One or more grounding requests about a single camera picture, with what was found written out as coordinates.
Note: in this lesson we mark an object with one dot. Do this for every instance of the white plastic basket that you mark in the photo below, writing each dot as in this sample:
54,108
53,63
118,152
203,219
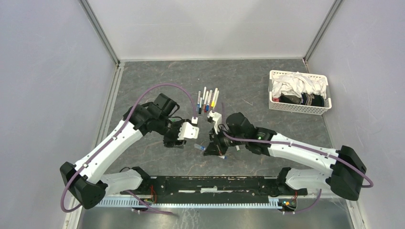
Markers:
275,104

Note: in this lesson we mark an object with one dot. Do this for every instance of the white marker blue cap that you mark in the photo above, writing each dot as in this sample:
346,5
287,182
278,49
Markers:
209,100

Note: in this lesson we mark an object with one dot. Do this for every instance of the white marker upper left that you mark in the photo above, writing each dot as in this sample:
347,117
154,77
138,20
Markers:
203,95

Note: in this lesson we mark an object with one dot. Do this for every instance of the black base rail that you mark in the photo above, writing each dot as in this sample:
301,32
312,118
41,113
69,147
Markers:
215,189

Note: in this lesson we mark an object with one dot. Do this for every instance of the dark cloth in basket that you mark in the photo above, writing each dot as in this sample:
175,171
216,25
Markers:
305,99

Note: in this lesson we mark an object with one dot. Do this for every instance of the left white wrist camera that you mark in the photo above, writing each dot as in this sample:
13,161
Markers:
189,129

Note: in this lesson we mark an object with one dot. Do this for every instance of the white marker brown cap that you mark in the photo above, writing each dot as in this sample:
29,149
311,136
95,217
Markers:
205,101

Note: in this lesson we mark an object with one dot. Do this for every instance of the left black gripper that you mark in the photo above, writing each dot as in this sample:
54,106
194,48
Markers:
173,141

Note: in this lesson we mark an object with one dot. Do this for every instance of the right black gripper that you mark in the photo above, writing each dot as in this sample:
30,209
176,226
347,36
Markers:
212,149

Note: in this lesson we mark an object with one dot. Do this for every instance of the white pen blue cap barcode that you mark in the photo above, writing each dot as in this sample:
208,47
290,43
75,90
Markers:
202,148

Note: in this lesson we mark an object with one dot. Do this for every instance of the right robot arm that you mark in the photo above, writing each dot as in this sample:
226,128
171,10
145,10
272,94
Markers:
339,170

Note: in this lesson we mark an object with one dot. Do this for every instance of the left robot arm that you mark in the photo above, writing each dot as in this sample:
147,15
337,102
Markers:
86,179

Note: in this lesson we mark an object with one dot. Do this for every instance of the white cloth in basket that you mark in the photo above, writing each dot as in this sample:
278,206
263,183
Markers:
298,83

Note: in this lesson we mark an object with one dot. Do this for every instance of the white marker pale yellow cap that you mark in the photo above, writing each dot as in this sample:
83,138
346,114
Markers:
216,101

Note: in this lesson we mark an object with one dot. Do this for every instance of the white cable comb strip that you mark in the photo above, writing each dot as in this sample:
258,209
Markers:
131,202

